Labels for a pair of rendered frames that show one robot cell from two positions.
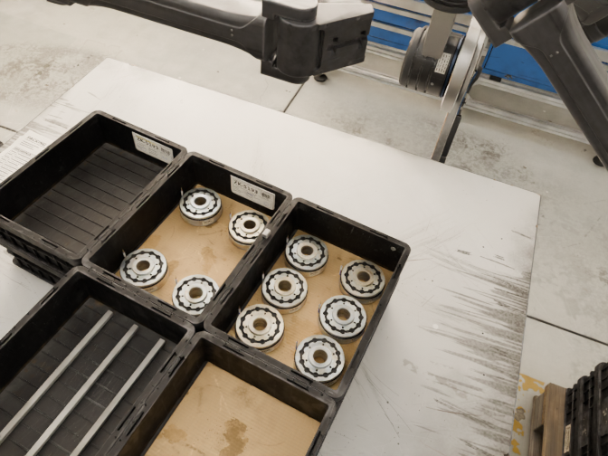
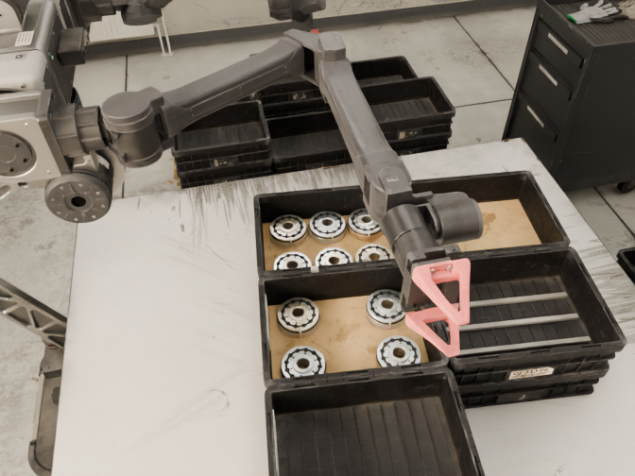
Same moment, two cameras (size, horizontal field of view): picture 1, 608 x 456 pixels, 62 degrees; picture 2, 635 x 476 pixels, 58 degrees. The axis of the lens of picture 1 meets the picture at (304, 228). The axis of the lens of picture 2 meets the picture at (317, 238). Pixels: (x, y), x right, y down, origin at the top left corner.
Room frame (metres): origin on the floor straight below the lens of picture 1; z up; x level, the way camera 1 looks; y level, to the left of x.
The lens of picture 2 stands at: (1.08, 0.90, 2.01)
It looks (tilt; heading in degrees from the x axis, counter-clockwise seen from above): 47 degrees down; 243
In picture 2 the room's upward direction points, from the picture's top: 1 degrees counter-clockwise
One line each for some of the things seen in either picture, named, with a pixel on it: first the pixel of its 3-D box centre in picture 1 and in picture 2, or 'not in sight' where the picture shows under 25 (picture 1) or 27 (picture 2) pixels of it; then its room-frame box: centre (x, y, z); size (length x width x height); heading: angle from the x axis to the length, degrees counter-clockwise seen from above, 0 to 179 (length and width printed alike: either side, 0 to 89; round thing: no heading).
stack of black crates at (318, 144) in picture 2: not in sight; (313, 161); (0.14, -0.97, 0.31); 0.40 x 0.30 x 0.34; 164
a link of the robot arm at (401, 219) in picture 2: not in sight; (410, 230); (0.73, 0.48, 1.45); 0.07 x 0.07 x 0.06; 75
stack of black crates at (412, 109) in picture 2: not in sight; (397, 140); (-0.24, -0.85, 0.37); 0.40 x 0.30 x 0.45; 164
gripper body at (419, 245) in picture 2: not in sight; (422, 264); (0.75, 0.54, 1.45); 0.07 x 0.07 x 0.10; 75
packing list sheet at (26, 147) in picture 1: (17, 173); not in sight; (0.96, 0.85, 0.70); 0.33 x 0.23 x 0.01; 164
